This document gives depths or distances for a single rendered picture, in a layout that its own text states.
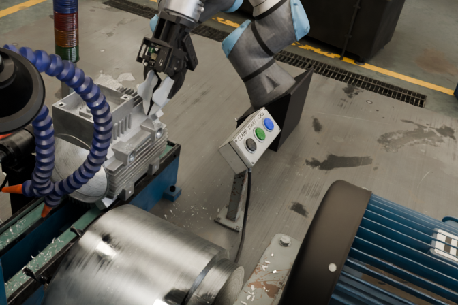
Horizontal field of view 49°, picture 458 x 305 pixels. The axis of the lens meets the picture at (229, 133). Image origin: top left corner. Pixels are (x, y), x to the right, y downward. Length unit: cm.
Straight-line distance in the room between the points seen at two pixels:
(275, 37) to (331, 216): 102
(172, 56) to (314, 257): 64
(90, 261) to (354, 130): 123
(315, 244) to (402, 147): 130
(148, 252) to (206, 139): 88
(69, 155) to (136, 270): 51
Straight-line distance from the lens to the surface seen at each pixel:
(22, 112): 39
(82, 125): 96
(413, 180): 161
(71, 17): 133
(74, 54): 137
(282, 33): 145
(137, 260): 67
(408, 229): 50
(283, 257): 71
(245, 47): 147
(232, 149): 104
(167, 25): 102
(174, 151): 124
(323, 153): 158
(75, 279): 68
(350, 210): 49
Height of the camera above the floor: 167
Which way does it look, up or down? 34 degrees down
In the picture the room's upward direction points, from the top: 10 degrees clockwise
